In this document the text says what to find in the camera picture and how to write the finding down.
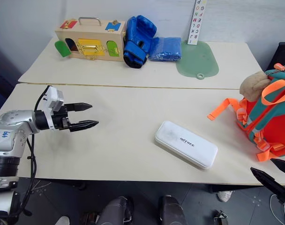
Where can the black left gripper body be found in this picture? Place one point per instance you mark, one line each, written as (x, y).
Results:
(61, 120)

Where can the dark rounded robot leg shape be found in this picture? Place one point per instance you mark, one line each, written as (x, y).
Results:
(171, 211)
(114, 211)

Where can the white alphabet letter board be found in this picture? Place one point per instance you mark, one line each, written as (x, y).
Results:
(197, 22)

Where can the white rectangular case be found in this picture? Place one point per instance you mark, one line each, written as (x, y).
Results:
(187, 144)

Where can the beige plush toy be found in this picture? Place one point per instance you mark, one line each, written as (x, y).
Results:
(252, 86)

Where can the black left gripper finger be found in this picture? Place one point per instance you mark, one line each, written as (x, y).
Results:
(85, 124)
(80, 106)

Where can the blue boxing glove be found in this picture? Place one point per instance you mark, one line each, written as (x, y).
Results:
(137, 39)

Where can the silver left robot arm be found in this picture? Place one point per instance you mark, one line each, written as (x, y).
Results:
(14, 122)

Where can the wooden lock activity box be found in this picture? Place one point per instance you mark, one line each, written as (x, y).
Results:
(91, 35)

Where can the white shoe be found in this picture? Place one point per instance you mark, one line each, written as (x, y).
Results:
(225, 196)

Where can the green silicone mat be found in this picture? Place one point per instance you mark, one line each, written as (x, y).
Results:
(198, 61)

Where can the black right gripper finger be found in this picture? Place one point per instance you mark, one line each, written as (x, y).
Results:
(284, 166)
(267, 180)

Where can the small black floor device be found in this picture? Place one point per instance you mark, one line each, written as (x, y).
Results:
(221, 219)

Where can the black table frame bar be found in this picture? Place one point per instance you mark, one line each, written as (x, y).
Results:
(234, 188)

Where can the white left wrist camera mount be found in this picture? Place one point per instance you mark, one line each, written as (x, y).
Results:
(54, 98)

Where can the silver robot torso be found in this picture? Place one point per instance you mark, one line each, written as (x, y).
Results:
(2, 201)

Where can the blue folded cloth in bag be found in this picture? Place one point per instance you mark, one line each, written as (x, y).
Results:
(166, 49)

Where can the orange and teal backpack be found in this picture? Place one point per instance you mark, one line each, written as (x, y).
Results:
(273, 124)

